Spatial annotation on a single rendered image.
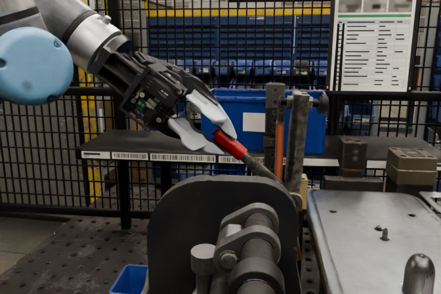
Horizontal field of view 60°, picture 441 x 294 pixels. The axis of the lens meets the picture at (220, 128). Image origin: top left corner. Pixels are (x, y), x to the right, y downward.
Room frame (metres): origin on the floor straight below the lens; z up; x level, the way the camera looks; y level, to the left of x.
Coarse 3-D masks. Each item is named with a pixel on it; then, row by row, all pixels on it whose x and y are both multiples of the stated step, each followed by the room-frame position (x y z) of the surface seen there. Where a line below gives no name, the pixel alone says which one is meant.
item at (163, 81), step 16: (112, 48) 0.51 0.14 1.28; (128, 48) 0.56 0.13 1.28; (96, 64) 0.49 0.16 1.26; (112, 64) 0.51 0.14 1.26; (128, 64) 0.50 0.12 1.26; (160, 64) 0.53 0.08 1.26; (112, 80) 0.51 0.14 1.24; (128, 80) 0.50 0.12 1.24; (144, 80) 0.49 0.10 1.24; (160, 80) 0.50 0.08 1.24; (176, 80) 0.54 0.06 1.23; (128, 96) 0.49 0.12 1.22; (144, 96) 0.49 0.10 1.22; (160, 96) 0.49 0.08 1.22; (176, 96) 0.48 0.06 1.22; (128, 112) 0.49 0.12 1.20; (144, 112) 0.50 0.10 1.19; (160, 112) 0.49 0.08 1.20; (176, 112) 0.56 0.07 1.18; (144, 128) 0.49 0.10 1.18
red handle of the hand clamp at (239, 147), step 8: (216, 136) 0.54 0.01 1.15; (224, 136) 0.54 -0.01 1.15; (224, 144) 0.54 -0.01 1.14; (232, 144) 0.54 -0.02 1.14; (240, 144) 0.54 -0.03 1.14; (232, 152) 0.54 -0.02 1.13; (240, 152) 0.53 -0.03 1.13; (248, 160) 0.54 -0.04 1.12; (256, 160) 0.54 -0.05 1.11; (256, 168) 0.53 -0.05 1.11; (264, 168) 0.54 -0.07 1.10; (264, 176) 0.53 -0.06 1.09; (272, 176) 0.53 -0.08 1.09
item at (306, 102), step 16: (288, 96) 0.53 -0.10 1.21; (304, 96) 0.52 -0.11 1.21; (320, 96) 0.53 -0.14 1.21; (304, 112) 0.52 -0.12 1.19; (320, 112) 0.53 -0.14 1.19; (304, 128) 0.52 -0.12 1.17; (288, 144) 0.53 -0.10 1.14; (304, 144) 0.52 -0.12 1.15; (288, 160) 0.52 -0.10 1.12; (288, 176) 0.52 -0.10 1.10
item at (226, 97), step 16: (224, 96) 0.91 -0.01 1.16; (240, 96) 0.91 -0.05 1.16; (256, 96) 1.05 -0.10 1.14; (240, 112) 0.90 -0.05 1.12; (256, 112) 0.90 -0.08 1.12; (288, 112) 0.88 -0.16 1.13; (208, 128) 0.92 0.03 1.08; (240, 128) 0.90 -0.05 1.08; (256, 128) 0.89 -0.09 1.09; (288, 128) 0.88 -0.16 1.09; (320, 128) 0.87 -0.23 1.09; (256, 144) 0.90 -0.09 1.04; (320, 144) 0.87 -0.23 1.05
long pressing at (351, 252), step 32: (320, 192) 0.70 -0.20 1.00; (352, 192) 0.70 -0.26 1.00; (384, 192) 0.71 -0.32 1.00; (320, 224) 0.56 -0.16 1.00; (352, 224) 0.57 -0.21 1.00; (384, 224) 0.57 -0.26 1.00; (416, 224) 0.57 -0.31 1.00; (320, 256) 0.47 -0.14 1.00; (352, 256) 0.47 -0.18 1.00; (384, 256) 0.47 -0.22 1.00; (352, 288) 0.40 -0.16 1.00; (384, 288) 0.40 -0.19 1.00
